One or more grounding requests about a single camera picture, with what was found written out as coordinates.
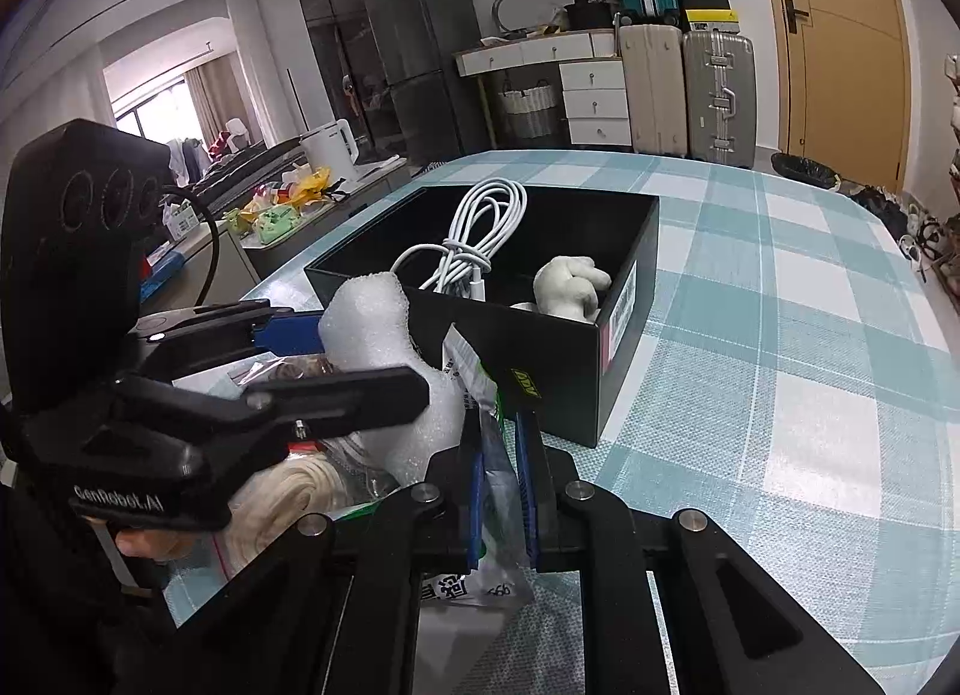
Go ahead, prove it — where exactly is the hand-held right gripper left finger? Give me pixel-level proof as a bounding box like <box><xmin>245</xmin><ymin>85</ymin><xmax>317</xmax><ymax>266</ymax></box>
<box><xmin>176</xmin><ymin>408</ymin><xmax>487</xmax><ymax>695</ymax></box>

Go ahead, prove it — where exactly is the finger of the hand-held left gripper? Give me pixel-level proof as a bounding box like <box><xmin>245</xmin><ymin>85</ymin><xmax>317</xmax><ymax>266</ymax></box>
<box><xmin>112</xmin><ymin>366</ymin><xmax>431</xmax><ymax>479</ymax></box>
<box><xmin>139</xmin><ymin>297</ymin><xmax>327</xmax><ymax>383</ymax></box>

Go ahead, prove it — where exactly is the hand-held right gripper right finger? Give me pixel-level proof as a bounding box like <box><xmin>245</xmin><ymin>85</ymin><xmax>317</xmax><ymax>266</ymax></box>
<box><xmin>514</xmin><ymin>408</ymin><xmax>887</xmax><ymax>695</ymax></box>

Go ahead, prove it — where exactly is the clear plastic packet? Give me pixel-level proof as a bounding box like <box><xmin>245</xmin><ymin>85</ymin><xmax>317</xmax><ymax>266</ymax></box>
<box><xmin>416</xmin><ymin>322</ymin><xmax>535</xmax><ymax>617</ymax></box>

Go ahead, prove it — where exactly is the white foam wrap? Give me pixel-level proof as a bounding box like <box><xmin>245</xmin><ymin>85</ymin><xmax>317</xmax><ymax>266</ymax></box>
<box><xmin>318</xmin><ymin>272</ymin><xmax>467</xmax><ymax>490</ymax></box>

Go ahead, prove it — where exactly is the black cardboard box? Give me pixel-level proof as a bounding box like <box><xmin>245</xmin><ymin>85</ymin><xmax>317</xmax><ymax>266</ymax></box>
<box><xmin>303</xmin><ymin>177</ymin><xmax>662</xmax><ymax>446</ymax></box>

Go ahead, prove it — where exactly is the person's left forearm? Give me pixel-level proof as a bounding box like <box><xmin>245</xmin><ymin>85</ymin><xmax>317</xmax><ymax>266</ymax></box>
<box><xmin>0</xmin><ymin>485</ymin><xmax>185</xmax><ymax>695</ymax></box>

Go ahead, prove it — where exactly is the person's left hand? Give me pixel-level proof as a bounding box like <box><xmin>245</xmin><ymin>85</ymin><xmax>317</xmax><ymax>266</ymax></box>
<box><xmin>112</xmin><ymin>526</ymin><xmax>197</xmax><ymax>565</ymax></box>

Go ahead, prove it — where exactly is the clear zip bag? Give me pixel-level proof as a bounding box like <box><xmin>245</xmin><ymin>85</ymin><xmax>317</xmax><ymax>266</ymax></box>
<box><xmin>225</xmin><ymin>354</ymin><xmax>338</xmax><ymax>396</ymax></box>

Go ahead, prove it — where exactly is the green snack packet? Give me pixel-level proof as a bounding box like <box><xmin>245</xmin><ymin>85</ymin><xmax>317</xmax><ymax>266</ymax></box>
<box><xmin>253</xmin><ymin>206</ymin><xmax>302</xmax><ymax>245</ymax></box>

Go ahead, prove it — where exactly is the yellow plastic bag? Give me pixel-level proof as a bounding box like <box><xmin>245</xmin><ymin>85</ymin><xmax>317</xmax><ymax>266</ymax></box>
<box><xmin>285</xmin><ymin>166</ymin><xmax>335</xmax><ymax>209</ymax></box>

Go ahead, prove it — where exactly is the white electric kettle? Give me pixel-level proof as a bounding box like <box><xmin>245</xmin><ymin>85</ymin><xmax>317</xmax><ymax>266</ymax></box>
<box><xmin>299</xmin><ymin>119</ymin><xmax>361</xmax><ymax>185</ymax></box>

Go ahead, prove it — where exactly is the white figurine in box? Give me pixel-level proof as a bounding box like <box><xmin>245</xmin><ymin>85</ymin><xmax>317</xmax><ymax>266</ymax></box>
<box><xmin>512</xmin><ymin>256</ymin><xmax>614</xmax><ymax>323</ymax></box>

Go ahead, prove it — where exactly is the beige curtain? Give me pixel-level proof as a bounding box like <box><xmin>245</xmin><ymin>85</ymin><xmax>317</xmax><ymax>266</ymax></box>
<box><xmin>184</xmin><ymin>54</ymin><xmax>245</xmax><ymax>145</ymax></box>

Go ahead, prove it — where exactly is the checked tablecloth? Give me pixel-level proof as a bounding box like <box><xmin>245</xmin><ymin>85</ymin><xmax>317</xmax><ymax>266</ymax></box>
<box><xmin>161</xmin><ymin>149</ymin><xmax>957</xmax><ymax>695</ymax></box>

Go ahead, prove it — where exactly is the grey refrigerator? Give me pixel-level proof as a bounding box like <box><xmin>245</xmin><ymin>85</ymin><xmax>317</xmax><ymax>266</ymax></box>
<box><xmin>365</xmin><ymin>0</ymin><xmax>492</xmax><ymax>167</ymax></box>

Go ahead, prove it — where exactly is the woven basket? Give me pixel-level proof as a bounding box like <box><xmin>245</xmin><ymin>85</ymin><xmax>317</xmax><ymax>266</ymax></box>
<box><xmin>499</xmin><ymin>82</ymin><xmax>560</xmax><ymax>139</ymax></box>

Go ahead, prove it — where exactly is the white desk with drawers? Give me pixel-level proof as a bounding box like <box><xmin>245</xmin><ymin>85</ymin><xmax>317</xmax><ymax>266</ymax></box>
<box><xmin>454</xmin><ymin>29</ymin><xmax>620</xmax><ymax>151</ymax></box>

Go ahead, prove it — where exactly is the white drawer cabinet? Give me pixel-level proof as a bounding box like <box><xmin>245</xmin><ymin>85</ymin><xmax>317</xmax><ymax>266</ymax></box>
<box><xmin>559</xmin><ymin>59</ymin><xmax>635</xmax><ymax>149</ymax></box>

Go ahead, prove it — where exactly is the beige suitcase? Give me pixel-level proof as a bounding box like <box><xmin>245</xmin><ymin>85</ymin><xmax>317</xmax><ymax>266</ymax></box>
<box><xmin>618</xmin><ymin>24</ymin><xmax>689</xmax><ymax>158</ymax></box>

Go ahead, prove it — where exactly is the black trash bag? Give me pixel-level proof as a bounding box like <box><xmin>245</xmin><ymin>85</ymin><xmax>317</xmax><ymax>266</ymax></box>
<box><xmin>771</xmin><ymin>152</ymin><xmax>845</xmax><ymax>195</ymax></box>

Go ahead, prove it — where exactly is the silver suitcase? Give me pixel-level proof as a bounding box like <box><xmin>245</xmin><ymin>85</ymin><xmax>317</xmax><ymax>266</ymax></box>
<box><xmin>681</xmin><ymin>29</ymin><xmax>757</xmax><ymax>169</ymax></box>

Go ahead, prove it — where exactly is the wooden door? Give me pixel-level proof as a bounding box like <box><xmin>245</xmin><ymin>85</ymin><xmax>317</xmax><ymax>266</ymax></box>
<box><xmin>750</xmin><ymin>0</ymin><xmax>912</xmax><ymax>190</ymax></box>

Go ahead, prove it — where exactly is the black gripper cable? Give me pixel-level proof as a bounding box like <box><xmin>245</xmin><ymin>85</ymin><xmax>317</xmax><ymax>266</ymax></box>
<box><xmin>161</xmin><ymin>189</ymin><xmax>223</xmax><ymax>310</ymax></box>

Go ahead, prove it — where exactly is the cream rope coil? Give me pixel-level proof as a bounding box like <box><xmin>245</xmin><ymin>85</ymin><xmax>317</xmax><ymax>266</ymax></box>
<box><xmin>161</xmin><ymin>455</ymin><xmax>353</xmax><ymax>576</ymax></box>

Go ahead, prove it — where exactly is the white coiled cable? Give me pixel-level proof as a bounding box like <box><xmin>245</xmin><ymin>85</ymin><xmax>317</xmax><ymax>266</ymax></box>
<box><xmin>390</xmin><ymin>177</ymin><xmax>530</xmax><ymax>302</ymax></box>

